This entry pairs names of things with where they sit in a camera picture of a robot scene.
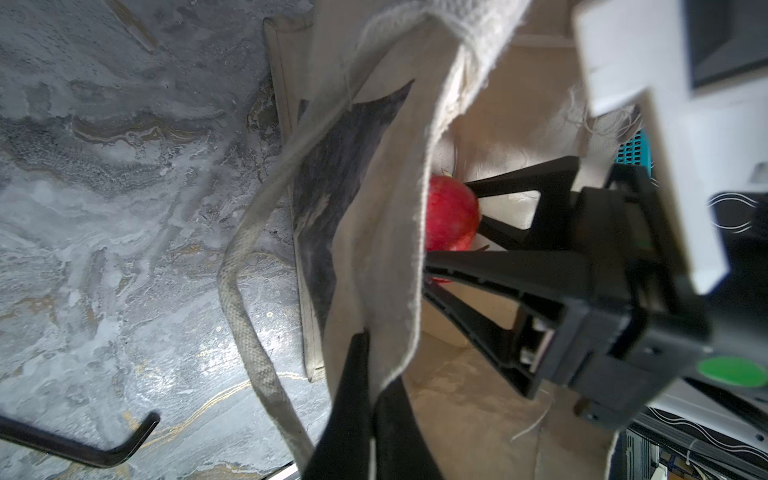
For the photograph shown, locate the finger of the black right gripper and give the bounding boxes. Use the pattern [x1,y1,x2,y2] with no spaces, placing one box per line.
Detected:
[465,156,580,250]
[422,250,590,398]

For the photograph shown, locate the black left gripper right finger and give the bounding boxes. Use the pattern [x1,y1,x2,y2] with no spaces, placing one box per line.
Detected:
[374,377,443,480]

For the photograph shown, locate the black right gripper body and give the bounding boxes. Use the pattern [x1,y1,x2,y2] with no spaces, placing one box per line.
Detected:
[558,165,767,429]

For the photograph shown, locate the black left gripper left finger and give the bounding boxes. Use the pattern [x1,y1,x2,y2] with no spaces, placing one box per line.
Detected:
[301,331,372,480]

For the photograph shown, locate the cream canvas grocery bag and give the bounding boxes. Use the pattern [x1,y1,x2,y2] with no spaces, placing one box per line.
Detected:
[218,1,621,479]

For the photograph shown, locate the teal plastic vegetable basket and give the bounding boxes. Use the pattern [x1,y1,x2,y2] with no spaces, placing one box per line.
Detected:
[614,130,653,177]

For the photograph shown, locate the black hex key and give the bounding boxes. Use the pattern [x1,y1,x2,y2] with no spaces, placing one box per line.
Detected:
[1,412,161,469]

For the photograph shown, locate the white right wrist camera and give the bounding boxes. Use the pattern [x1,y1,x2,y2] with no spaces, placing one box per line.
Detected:
[572,1,767,295]

